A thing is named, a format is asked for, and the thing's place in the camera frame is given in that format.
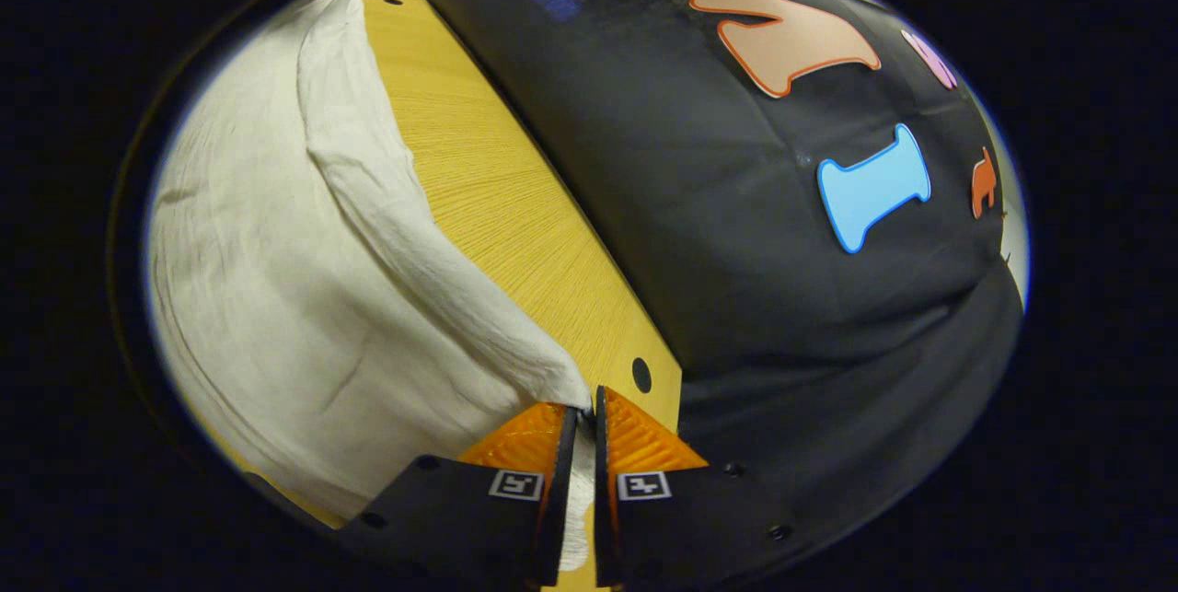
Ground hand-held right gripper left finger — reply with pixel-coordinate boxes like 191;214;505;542
336;403;580;589

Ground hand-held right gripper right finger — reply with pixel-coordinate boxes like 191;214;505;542
594;385;834;589

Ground white jeans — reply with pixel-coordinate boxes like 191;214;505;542
145;0;597;575

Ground black backdrop cloth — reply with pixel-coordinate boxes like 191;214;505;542
364;0;1027;575

